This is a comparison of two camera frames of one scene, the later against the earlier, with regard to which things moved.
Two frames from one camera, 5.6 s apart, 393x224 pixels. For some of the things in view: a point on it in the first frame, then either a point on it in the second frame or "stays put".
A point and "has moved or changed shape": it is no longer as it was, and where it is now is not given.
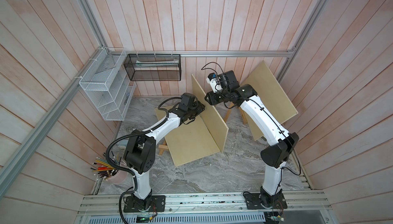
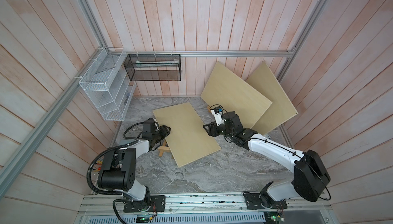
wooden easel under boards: (162, 147) stays put
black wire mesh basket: (153, 67) stays put
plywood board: (190, 141) stays put
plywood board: (211, 117) has moved or changed shape
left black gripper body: (196, 109) to (159, 134)
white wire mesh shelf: (108, 84) stays put
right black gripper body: (220, 97) to (222, 130)
